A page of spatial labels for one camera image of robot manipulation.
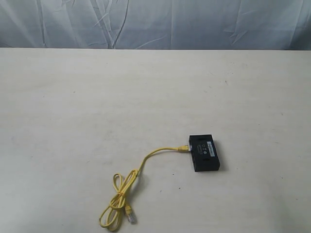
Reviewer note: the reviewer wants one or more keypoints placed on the black network switch box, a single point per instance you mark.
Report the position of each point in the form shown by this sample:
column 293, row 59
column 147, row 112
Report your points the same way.
column 203, row 153

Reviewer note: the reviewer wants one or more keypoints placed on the grey backdrop cloth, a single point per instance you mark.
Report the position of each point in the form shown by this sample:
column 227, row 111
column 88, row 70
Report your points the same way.
column 157, row 24

